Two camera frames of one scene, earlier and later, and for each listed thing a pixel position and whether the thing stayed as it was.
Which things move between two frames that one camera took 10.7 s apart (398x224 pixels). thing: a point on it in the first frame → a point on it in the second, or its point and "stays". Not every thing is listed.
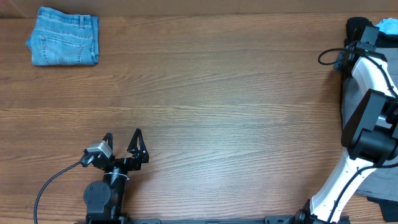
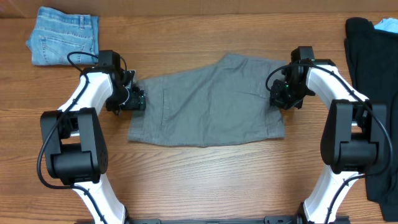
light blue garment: x=388 y=26 stays
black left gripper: x=139 y=156 → x=137 y=101
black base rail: x=113 y=218 stays
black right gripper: x=354 y=28 → x=277 y=95
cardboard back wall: x=173 y=7 stays
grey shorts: x=381 y=183 → x=229 y=103
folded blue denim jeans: x=58 y=38 stays
